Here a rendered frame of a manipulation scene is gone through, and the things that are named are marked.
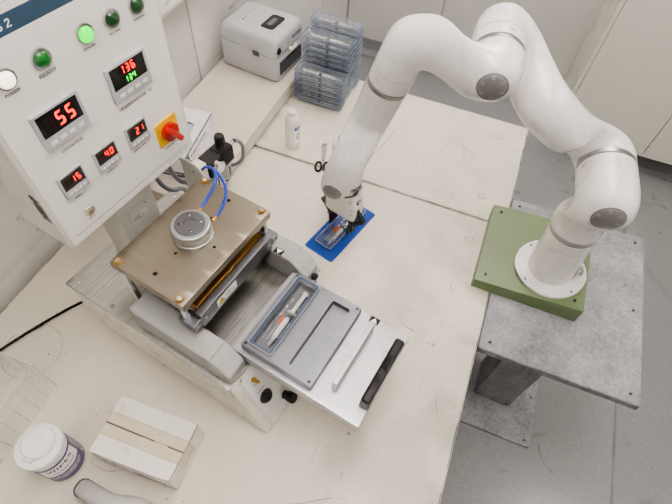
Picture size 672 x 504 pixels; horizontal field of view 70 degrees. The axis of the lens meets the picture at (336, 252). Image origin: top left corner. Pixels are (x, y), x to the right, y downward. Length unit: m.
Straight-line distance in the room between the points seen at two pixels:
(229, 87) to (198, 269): 1.03
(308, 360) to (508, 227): 0.79
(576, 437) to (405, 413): 1.12
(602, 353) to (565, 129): 0.65
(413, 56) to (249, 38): 0.97
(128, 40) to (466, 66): 0.55
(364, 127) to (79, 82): 0.56
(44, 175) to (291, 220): 0.77
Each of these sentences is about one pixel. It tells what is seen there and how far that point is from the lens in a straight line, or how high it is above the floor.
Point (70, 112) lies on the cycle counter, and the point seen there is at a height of 1.39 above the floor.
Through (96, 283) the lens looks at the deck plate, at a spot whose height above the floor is 0.93.
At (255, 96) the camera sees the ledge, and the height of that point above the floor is 0.79.
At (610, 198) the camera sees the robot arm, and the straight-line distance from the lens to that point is 1.09.
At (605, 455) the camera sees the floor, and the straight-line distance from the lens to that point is 2.24.
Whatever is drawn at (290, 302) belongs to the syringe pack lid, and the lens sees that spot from 1.01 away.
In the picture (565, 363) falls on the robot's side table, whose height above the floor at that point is 0.75.
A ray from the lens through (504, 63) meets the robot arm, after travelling 0.89.
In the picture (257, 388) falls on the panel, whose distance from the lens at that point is 1.09.
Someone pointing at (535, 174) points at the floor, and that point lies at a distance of 2.95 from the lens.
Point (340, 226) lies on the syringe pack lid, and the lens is 1.42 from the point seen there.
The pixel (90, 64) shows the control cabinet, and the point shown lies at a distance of 0.86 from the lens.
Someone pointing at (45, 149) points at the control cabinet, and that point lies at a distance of 0.86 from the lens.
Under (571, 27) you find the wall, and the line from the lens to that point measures 3.26.
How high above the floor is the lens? 1.89
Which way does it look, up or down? 55 degrees down
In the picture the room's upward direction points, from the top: 6 degrees clockwise
